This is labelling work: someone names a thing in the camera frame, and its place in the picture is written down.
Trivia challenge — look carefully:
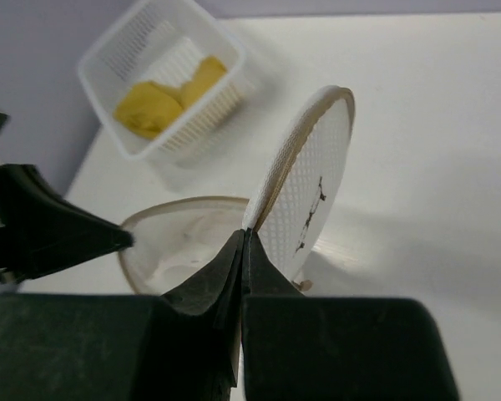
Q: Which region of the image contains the white bra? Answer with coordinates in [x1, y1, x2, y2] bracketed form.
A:
[146, 217, 232, 293]

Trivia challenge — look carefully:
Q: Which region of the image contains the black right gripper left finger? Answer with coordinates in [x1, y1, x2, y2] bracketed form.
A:
[0, 230, 245, 400]

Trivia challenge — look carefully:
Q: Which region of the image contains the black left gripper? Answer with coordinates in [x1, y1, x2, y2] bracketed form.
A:
[0, 109, 134, 284]

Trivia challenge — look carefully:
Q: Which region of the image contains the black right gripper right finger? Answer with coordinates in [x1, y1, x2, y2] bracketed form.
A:
[241, 231, 460, 400]

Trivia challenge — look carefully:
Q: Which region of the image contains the round mesh laundry bag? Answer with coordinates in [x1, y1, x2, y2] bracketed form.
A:
[118, 85, 356, 294]

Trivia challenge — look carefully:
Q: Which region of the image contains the white plastic mesh basket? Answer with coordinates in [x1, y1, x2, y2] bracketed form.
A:
[78, 1, 251, 162]

